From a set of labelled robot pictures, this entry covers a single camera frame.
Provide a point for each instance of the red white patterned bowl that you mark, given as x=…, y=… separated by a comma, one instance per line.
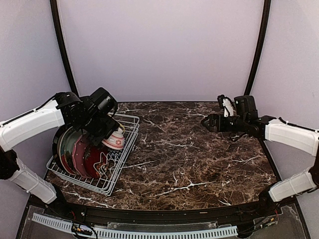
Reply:
x=115, y=141

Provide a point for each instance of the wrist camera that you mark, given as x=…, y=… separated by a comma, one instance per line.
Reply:
x=104, y=101
x=227, y=105

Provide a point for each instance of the black rimmed cream plate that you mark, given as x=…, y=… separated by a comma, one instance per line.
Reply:
x=55, y=147

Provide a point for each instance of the white slotted cable duct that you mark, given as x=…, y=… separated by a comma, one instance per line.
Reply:
x=100, y=232

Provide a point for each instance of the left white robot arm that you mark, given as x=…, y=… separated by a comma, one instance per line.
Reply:
x=89, y=113

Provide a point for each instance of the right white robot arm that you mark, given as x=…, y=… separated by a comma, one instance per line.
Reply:
x=241, y=115

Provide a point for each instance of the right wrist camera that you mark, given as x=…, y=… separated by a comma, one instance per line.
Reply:
x=227, y=105

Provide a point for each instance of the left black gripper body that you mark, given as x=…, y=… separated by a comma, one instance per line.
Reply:
x=94, y=125

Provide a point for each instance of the left black frame post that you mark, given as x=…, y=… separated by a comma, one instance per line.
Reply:
x=62, y=46

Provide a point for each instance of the black front rail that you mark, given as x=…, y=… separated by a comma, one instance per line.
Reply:
x=241, y=214

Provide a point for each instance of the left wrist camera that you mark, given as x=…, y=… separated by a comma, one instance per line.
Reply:
x=104, y=101

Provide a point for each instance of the red teal floral plate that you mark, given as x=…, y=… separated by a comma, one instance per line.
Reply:
x=63, y=155

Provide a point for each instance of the dark red floral plate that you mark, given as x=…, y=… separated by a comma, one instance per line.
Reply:
x=96, y=161

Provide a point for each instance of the blue white patterned bowl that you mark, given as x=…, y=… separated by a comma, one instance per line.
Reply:
x=116, y=154

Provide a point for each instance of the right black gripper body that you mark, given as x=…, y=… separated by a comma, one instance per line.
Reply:
x=225, y=127

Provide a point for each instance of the black frame post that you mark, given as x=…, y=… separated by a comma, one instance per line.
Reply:
x=62, y=46
x=259, y=46

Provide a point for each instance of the right black frame post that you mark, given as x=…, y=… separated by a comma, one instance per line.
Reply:
x=259, y=46

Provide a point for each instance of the pink dotted plate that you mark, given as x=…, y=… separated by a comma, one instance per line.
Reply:
x=78, y=156

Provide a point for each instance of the green teal plate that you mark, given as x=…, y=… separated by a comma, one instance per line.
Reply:
x=71, y=140

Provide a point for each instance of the white wire dish rack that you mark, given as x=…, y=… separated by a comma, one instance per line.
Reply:
x=106, y=183

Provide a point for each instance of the yellow ceramic mug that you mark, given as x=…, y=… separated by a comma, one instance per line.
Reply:
x=121, y=129

